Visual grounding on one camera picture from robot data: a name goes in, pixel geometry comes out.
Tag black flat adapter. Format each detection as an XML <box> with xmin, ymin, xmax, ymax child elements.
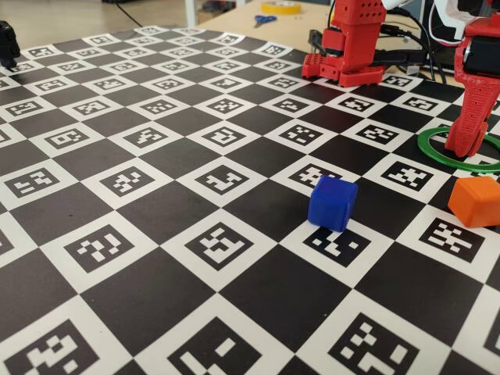
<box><xmin>373</xmin><ymin>48</ymin><xmax>426</xmax><ymax>66</ymax></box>

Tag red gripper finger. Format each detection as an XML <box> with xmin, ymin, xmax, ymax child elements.
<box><xmin>445</xmin><ymin>73</ymin><xmax>500</xmax><ymax>158</ymax></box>

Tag black cable with plug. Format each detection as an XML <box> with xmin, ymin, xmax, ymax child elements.
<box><xmin>380</xmin><ymin>23</ymin><xmax>437</xmax><ymax>79</ymax></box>

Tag black camera stand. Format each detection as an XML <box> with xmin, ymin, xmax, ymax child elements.
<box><xmin>0</xmin><ymin>20</ymin><xmax>21</xmax><ymax>72</ymax></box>

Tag blue cube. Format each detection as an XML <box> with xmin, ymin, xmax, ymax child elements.
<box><xmin>307</xmin><ymin>174</ymin><xmax>359</xmax><ymax>232</ymax></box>

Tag orange cube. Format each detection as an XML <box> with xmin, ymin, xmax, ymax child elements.
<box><xmin>447</xmin><ymin>175</ymin><xmax>500</xmax><ymax>228</ymax></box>

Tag green flat ring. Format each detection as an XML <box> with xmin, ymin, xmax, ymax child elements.
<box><xmin>416</xmin><ymin>126</ymin><xmax>500</xmax><ymax>173</ymax></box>

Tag blue handled scissors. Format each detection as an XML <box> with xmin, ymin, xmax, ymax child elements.
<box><xmin>252</xmin><ymin>14</ymin><xmax>277</xmax><ymax>29</ymax></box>

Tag black white marker checkerboard mat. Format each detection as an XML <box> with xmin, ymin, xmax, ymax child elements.
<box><xmin>0</xmin><ymin>23</ymin><xmax>500</xmax><ymax>375</ymax></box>

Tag white table leg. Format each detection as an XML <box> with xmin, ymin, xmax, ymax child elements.
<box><xmin>183</xmin><ymin>0</ymin><xmax>199</xmax><ymax>27</ymax></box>

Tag yellow tape roll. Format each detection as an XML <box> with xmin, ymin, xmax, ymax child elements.
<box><xmin>260</xmin><ymin>1</ymin><xmax>302</xmax><ymax>16</ymax></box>

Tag thick black arcing cable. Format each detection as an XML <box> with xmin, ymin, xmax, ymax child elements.
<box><xmin>384</xmin><ymin>5</ymin><xmax>448</xmax><ymax>85</ymax></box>

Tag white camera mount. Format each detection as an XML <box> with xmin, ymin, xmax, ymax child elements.
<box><xmin>433</xmin><ymin>0</ymin><xmax>472</xmax><ymax>40</ymax></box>

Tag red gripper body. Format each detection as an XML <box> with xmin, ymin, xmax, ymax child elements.
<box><xmin>455</xmin><ymin>15</ymin><xmax>500</xmax><ymax>85</ymax></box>

